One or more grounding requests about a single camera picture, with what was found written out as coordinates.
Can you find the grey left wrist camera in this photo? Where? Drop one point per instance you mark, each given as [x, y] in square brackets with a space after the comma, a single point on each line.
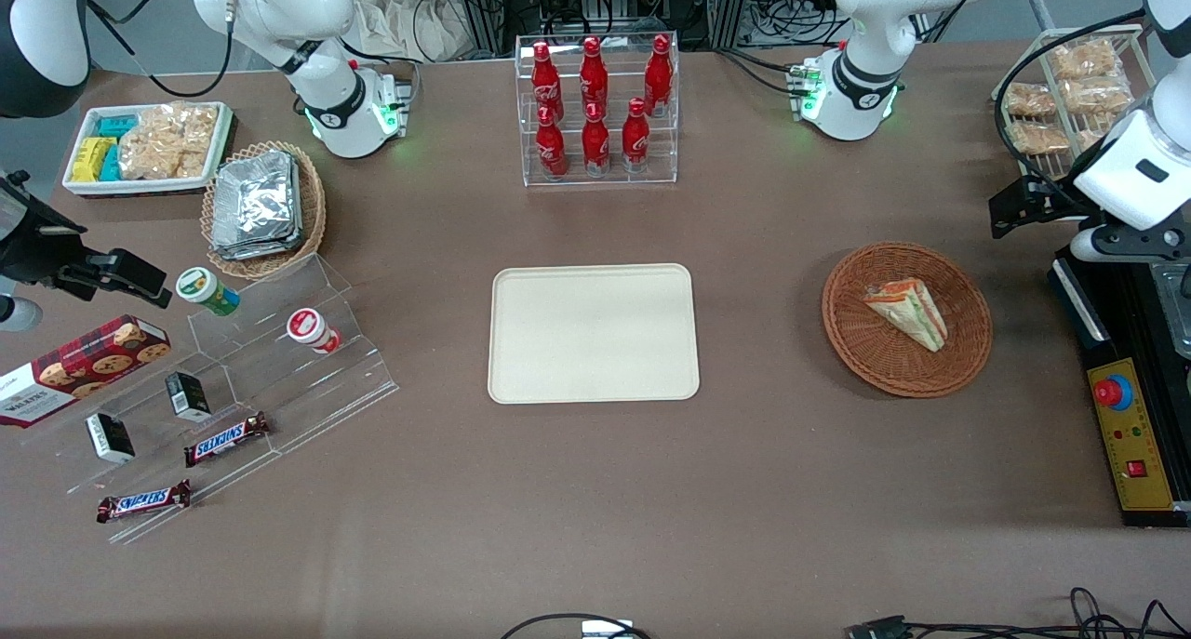
[1121, 242]

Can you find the small white device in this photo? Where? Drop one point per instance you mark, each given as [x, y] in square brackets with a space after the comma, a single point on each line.
[607, 630]

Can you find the aluminium frame post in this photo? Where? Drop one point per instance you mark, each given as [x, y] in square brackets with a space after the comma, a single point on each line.
[484, 6]
[730, 6]

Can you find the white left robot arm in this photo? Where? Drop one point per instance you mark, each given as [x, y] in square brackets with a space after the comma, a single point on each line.
[870, 58]

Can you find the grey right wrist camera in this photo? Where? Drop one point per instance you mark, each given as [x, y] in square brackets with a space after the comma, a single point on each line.
[17, 313]

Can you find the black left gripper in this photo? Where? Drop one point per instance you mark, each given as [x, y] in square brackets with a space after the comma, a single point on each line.
[1049, 198]

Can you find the teal snack packet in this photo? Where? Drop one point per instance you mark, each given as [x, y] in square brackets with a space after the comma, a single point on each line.
[117, 126]
[111, 165]

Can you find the round brown wicker basket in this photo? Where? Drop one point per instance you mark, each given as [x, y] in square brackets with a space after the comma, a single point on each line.
[889, 374]

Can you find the beige cloth bag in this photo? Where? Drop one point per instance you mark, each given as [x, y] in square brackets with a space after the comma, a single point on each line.
[400, 16]

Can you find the cream plastic tray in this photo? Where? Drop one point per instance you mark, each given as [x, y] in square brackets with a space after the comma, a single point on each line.
[594, 334]

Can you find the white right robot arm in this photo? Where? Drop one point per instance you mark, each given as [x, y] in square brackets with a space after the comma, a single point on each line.
[307, 34]

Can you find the green yogurt cup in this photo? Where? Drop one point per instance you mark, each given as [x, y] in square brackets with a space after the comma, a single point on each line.
[207, 291]

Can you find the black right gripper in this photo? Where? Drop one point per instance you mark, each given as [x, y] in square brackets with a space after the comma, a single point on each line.
[33, 244]

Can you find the red emergency stop button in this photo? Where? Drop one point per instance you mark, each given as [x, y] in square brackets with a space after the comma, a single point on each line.
[1113, 392]

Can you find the wrapped bread pack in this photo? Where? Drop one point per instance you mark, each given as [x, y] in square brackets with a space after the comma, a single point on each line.
[1030, 99]
[1037, 138]
[1084, 59]
[1098, 95]
[1089, 140]

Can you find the oval wicker basket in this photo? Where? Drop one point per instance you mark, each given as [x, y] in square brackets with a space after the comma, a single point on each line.
[312, 206]

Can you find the clear acrylic bottle rack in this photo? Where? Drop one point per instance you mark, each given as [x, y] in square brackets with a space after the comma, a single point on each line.
[614, 179]

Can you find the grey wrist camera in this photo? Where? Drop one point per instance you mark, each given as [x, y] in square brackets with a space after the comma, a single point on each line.
[17, 313]
[1121, 242]

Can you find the red tartan cookie box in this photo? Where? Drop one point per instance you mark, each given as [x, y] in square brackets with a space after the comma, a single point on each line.
[84, 365]

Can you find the Snickers chocolate bar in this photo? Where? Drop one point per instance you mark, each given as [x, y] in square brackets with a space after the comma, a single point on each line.
[226, 439]
[144, 501]

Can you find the red cola bottle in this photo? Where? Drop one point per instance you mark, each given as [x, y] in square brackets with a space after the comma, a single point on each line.
[635, 139]
[545, 86]
[658, 76]
[551, 148]
[595, 144]
[594, 79]

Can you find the yellow snack packet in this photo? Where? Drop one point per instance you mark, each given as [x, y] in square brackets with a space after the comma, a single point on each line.
[90, 159]

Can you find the clear bag of crackers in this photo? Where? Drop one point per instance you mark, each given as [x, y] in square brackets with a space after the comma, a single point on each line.
[167, 141]

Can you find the small black box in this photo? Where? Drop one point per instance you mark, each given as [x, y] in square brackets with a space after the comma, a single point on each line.
[189, 396]
[110, 437]

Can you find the black and yellow control box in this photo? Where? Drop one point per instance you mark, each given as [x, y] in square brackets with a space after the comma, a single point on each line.
[1140, 434]

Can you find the clear acrylic stepped shelf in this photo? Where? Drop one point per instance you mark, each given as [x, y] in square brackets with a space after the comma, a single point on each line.
[279, 392]

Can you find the wrapped triangle sandwich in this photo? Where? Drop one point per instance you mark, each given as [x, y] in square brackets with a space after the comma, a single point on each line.
[909, 313]

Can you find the white rectangular snack tray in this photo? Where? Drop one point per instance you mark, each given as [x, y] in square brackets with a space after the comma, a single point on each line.
[84, 185]

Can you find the red strawberry yogurt cup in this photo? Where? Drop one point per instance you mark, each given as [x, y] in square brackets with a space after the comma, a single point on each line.
[312, 330]

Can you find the silver foil packet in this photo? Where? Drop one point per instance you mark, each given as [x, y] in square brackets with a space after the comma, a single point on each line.
[256, 204]

